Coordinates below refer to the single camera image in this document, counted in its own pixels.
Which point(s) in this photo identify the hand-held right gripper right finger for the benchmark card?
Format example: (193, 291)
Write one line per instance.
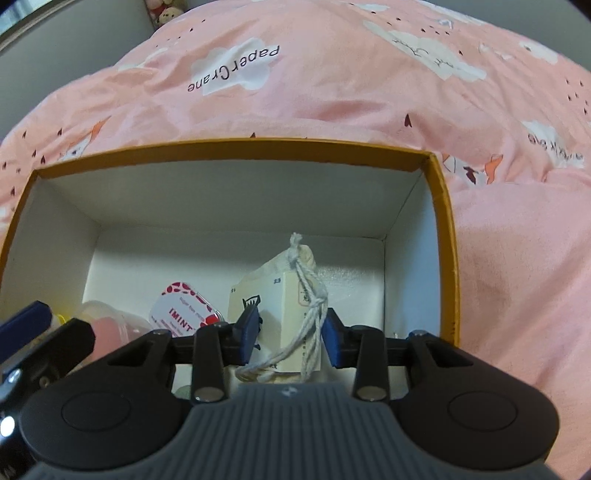
(332, 341)

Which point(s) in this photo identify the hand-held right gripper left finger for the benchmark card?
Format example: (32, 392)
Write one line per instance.
(247, 332)

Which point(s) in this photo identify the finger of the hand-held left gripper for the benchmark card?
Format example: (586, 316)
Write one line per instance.
(23, 325)
(64, 346)

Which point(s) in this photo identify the clear container pink sponge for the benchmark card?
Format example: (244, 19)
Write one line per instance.
(111, 332)

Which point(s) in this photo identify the red and white mint tin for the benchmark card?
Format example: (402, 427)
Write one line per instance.
(184, 309)

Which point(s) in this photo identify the orange cardboard box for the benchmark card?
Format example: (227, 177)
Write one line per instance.
(231, 194)

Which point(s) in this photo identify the pink printed blanket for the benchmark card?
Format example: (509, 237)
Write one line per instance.
(323, 92)

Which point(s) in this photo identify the pile of plush toys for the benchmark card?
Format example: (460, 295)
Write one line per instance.
(166, 14)

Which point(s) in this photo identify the window frame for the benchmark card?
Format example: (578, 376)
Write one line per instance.
(18, 18)

